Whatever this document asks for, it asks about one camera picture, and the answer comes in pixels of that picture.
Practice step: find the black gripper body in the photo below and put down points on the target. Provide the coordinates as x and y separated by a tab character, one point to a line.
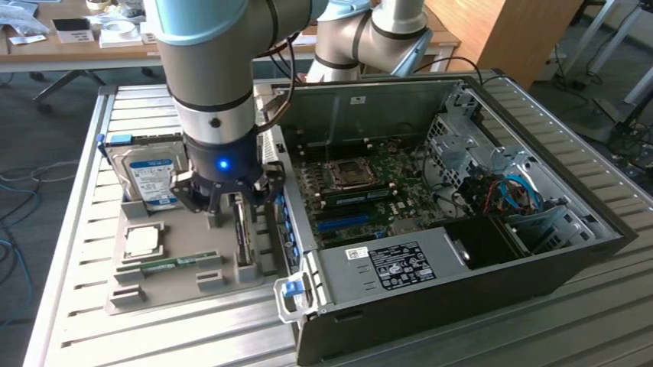
222	160

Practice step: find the black graphics card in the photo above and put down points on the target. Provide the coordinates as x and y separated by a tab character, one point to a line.
243	233

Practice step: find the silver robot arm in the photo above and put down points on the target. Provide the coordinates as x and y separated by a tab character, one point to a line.
214	57

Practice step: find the blue slot retainer clip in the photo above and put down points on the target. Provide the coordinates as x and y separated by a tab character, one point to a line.
279	202
286	225
290	239
294	250

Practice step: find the hard disk with blue label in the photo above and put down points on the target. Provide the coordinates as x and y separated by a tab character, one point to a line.
143	179

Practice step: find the black expansion slot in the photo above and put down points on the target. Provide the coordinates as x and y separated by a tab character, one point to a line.
339	215

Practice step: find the silver CPU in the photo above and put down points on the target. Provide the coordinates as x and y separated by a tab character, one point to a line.
141	241

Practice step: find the CPU socket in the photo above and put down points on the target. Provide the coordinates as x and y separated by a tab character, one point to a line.
351	173

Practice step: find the blue expansion slot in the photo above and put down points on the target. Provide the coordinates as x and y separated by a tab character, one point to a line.
344	223

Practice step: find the bare green RAM stick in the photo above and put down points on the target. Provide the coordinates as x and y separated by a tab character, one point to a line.
163	263

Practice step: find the grey parts rack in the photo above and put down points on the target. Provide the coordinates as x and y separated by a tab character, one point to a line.
188	275

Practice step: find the blue case latch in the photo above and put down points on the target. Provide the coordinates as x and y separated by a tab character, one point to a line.
291	289

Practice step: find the green motherboard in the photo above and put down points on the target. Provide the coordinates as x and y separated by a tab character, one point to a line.
407	179

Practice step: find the grey power supply unit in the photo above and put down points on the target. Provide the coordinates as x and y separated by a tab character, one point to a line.
351	275

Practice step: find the grey chipset heatsink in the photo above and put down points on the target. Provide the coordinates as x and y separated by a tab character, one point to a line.
410	228

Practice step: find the plain white box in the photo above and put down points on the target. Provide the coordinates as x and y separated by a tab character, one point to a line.
147	37

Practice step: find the flat white box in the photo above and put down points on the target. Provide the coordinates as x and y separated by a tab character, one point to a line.
119	43

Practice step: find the black wheeled stand leg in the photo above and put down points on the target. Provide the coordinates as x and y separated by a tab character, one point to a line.
65	82

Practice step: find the metal drive cage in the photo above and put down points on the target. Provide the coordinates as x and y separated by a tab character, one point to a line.
459	153

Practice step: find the white tape roll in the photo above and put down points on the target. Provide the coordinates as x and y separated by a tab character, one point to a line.
119	30

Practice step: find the bag of dark parts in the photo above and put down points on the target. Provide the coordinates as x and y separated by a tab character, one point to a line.
129	8

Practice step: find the wooden desk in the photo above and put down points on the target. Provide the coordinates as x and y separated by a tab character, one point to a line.
51	51

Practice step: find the white box with black top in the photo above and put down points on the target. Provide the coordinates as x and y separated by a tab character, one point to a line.
73	32

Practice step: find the beige tape roll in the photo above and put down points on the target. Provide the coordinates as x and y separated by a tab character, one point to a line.
96	4

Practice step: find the black open PC case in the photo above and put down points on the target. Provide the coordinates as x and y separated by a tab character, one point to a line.
459	306

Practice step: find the white label card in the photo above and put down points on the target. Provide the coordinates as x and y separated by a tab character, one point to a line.
25	39

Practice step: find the clear plastic bag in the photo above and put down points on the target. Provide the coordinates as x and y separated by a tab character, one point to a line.
20	21

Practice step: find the silver disk bay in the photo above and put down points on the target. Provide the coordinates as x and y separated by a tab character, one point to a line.
555	229

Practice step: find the wooden cabinet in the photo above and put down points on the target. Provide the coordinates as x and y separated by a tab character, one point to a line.
510	38

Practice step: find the white table frame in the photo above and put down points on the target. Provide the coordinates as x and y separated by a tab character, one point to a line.
614	40

